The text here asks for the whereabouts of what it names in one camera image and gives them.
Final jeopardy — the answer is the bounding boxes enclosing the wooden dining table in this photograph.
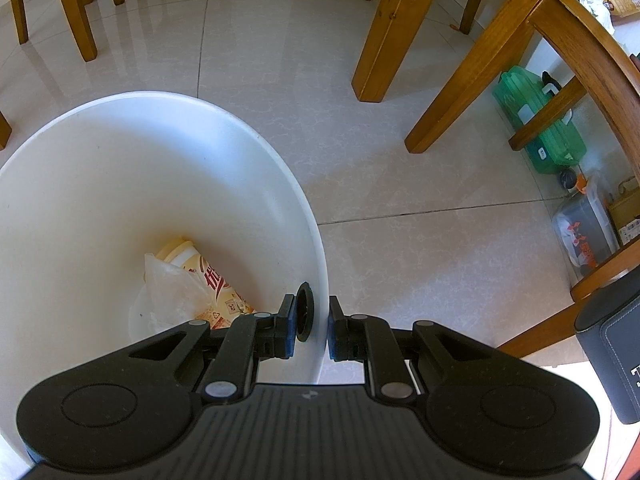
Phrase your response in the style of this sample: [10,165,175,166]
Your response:
[352,0,541,154]

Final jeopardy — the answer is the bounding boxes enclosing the milk tea paper cup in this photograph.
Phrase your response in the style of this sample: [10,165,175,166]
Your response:
[153,237,255,330]

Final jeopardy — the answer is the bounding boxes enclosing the brown cardboard carton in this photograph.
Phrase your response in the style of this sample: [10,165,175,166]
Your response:
[608,177,640,246]

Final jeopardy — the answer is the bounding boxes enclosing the clear plastic storage box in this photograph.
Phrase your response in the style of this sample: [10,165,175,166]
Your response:
[553,174,620,278]

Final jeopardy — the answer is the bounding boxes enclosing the white plastic trash bin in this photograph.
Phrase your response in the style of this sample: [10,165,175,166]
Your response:
[1,91,329,463]

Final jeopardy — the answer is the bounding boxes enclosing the dark leather box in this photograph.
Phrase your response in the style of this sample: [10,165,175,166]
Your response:
[574,269,640,425]

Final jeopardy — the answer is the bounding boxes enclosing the green plastic case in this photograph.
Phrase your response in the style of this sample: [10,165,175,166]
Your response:
[492,66,587,174]

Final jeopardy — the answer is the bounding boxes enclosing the wooden chair right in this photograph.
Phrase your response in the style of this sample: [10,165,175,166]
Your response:
[494,0,640,361]

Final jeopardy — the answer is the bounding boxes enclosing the black round bin magnet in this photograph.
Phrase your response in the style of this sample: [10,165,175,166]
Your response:
[295,282,314,342]

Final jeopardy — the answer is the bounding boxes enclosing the clear plastic bag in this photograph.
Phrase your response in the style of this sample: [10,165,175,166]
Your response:
[144,252,212,333]

